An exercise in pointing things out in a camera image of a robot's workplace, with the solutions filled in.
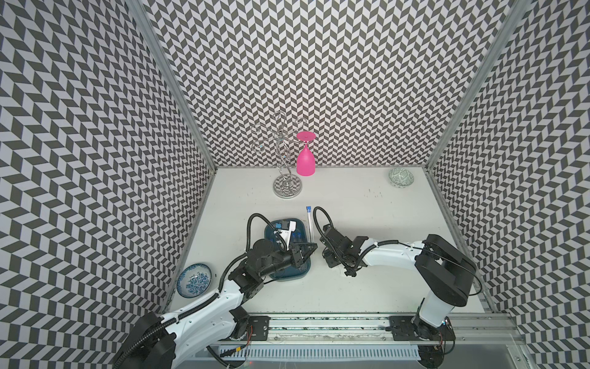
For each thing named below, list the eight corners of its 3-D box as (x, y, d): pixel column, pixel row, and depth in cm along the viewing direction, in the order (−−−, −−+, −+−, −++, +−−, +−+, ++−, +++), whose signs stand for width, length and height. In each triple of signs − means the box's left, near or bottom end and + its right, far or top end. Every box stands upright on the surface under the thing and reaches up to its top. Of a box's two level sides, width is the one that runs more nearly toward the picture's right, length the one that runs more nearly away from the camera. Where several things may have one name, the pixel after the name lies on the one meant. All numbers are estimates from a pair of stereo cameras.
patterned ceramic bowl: (390, 187, 112) (393, 180, 108) (386, 175, 117) (389, 167, 113) (411, 187, 112) (415, 180, 108) (406, 175, 117) (410, 167, 113)
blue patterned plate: (182, 297, 83) (172, 292, 77) (191, 270, 89) (182, 263, 83) (210, 297, 83) (202, 292, 77) (216, 270, 89) (210, 263, 83)
